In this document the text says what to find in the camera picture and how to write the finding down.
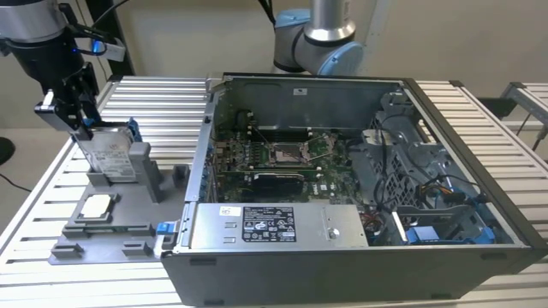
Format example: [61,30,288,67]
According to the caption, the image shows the black round base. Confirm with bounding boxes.
[0,136,17,165]

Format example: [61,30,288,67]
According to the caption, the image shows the aluminium frame side table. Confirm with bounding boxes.
[499,81,548,151]

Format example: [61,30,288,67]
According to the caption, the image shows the black upright post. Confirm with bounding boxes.
[85,0,137,77]

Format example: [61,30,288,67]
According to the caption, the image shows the locking lever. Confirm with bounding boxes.
[251,124,275,148]

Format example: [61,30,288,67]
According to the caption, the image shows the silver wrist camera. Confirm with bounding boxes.
[33,91,85,133]

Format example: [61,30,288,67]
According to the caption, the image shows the metal socket cover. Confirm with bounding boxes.
[305,132,340,160]

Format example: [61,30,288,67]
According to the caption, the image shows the green motherboard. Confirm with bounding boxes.
[212,126,365,206]

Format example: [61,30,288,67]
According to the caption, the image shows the black graphics card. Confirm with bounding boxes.
[217,169,321,196]

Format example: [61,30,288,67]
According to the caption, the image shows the yellow red power wire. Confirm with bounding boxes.
[415,179,456,208]

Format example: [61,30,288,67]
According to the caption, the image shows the grey parts rack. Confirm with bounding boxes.
[48,141,192,266]

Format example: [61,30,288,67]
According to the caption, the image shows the blue data wire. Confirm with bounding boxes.
[428,188,485,210]

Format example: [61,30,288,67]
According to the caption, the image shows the metal drive cage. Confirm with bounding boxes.
[348,91,487,214]

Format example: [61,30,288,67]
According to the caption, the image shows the silver CPU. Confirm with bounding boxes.
[80,194,116,221]

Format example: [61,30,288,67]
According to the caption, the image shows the blue case latch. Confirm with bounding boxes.
[156,220,179,237]

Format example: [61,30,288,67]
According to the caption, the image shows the black block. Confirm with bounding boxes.
[476,96,519,122]

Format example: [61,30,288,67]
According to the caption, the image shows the silver power supply unit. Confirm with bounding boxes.
[188,202,369,250]

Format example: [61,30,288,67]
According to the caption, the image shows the black RAM slot bank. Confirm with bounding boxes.
[220,164,321,178]
[248,126,337,142]

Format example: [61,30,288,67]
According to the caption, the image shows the open grey PC case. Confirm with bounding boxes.
[160,72,548,307]

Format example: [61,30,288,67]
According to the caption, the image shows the CPU socket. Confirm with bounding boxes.
[265,142,313,167]

